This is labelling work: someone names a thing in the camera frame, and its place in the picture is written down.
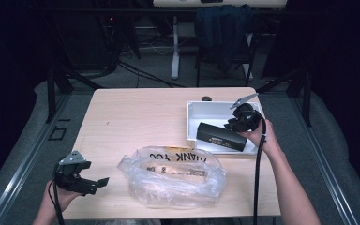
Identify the white desk leg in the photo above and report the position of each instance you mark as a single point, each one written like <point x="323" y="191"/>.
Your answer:
<point x="175" y="53"/>

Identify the beige box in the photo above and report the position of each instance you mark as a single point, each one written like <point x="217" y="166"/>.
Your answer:
<point x="172" y="171"/>

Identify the clear plastic bag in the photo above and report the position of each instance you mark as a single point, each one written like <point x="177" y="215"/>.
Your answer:
<point x="172" y="190"/>

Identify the black tape square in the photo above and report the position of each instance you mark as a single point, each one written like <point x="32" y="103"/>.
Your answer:
<point x="50" y="134"/>

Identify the black chair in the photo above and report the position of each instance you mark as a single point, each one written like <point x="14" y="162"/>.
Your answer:
<point x="250" y="62"/>

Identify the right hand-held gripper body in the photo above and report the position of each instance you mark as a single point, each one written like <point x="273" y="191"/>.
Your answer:
<point x="247" y="117"/>

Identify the person's right hand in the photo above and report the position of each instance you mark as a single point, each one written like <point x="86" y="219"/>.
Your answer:
<point x="264" y="139"/>

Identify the person's left hand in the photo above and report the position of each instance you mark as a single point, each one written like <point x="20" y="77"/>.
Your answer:
<point x="54" y="197"/>

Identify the metal floor rail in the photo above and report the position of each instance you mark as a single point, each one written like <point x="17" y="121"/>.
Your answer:
<point x="328" y="172"/>
<point x="25" y="168"/>

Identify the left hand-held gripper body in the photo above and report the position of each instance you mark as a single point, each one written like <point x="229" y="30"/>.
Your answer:
<point x="70" y="175"/>

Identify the black metal stand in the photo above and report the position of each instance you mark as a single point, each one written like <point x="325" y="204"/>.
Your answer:
<point x="51" y="93"/>
<point x="306" y="93"/>

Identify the black round table grommet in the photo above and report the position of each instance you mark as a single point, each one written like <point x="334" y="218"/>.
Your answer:
<point x="206" y="98"/>

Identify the long black box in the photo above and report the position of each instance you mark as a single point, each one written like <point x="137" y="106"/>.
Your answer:
<point x="218" y="137"/>

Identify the white tray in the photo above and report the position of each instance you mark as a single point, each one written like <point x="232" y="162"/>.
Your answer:
<point x="209" y="112"/>

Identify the dark blue cloth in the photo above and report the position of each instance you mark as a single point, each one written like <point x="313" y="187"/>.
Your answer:
<point x="223" y="28"/>

